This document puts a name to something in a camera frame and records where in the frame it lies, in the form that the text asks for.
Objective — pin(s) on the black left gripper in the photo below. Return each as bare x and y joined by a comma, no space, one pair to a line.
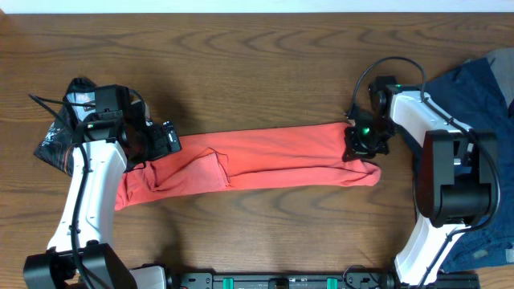
159,141

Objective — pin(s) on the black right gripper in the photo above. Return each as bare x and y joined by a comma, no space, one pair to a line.
357,150

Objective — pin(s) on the red orange t-shirt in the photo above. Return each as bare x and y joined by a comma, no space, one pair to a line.
270,158

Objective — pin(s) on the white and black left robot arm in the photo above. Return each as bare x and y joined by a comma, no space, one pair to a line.
79,254

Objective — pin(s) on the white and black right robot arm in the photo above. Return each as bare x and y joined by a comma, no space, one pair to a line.
456,182

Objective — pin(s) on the navy blue garment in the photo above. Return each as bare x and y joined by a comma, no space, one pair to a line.
471,94

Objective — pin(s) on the black patterned folded garment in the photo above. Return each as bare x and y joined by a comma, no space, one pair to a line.
60,128

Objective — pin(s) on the grey garment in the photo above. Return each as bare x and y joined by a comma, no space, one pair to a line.
501,64

